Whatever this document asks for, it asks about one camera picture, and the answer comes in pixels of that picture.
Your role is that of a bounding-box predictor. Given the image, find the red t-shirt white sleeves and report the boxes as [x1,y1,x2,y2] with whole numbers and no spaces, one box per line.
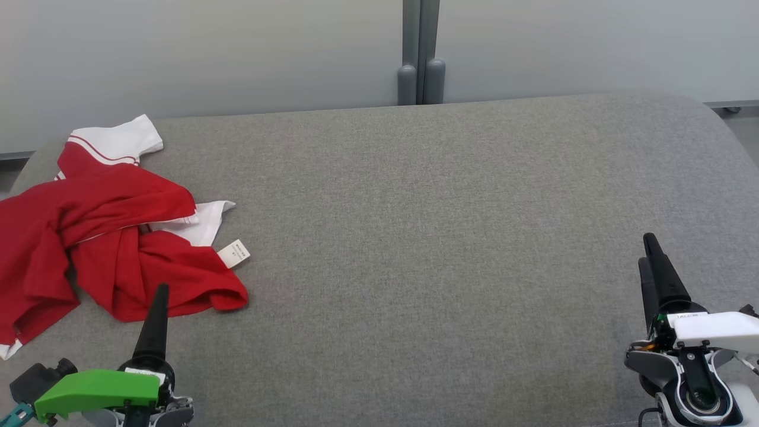
[53,114,251,324]

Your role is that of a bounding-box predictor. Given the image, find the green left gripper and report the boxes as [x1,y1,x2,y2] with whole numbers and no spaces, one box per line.
[34,283,176,424]

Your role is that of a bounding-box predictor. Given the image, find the black cable teal plug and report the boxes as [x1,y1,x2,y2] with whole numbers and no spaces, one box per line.
[0,401,35,427]

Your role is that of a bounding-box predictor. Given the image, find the grey partition post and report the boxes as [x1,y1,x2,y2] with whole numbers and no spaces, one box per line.
[397,0,421,106]
[419,0,447,105]

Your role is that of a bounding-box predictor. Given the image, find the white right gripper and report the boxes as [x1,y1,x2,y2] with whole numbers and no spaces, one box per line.
[638,233,759,358]

